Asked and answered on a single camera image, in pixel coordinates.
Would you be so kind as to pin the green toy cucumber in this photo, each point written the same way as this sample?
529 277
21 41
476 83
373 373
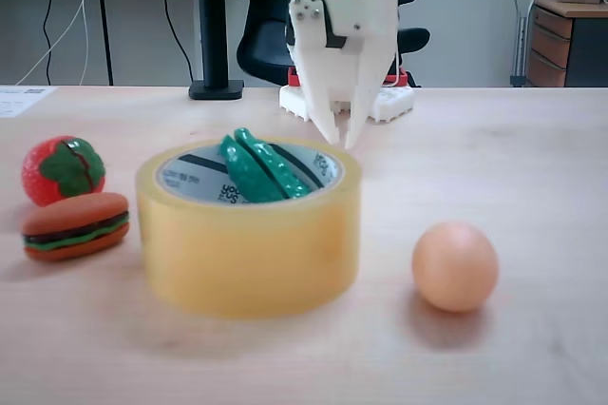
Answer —
266 169

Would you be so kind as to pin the black office chair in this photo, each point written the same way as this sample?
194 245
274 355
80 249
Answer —
261 53

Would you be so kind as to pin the black pole with clamp base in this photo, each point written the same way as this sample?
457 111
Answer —
211 20

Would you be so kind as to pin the grey crutch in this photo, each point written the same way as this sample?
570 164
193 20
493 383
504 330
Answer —
522 20

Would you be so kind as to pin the wooden drawer cabinet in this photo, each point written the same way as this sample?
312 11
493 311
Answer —
551 48

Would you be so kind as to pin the yellow packing tape roll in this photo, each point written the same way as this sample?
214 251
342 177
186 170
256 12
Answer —
247 257

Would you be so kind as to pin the beige toy egg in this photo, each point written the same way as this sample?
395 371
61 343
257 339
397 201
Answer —
455 264

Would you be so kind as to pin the background desk with black leg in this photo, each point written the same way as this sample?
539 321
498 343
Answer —
105 29

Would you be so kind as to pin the toy hot dog burger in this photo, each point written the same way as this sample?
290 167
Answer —
76 226

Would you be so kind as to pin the red toy tomato green top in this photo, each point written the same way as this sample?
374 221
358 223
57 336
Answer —
43 177

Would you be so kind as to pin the white printed paper sheet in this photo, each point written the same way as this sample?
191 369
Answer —
21 98

